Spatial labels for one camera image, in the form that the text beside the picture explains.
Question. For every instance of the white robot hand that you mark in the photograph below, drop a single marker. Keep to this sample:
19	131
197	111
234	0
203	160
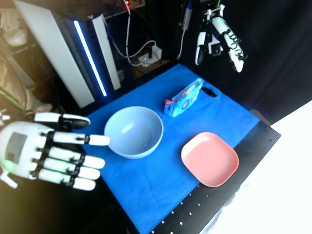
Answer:
22	146
225	31

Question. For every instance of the blue snack bag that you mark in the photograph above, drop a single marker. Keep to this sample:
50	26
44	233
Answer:
182	100

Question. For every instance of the light blue bowl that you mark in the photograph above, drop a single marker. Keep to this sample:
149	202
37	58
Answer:
136	136

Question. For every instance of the white power strip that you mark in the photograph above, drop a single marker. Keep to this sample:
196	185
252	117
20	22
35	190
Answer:
150	59

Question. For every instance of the white tower with light strip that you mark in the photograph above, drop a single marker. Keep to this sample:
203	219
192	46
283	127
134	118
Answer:
61	51

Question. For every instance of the white shoe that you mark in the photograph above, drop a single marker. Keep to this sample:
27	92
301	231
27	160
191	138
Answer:
13	26

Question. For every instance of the pink square plate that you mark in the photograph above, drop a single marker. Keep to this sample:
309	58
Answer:
209	158

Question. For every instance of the blue table cloth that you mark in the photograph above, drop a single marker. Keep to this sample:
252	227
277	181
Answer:
156	185

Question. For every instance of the black perforated board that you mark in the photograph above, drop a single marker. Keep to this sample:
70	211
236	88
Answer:
219	207

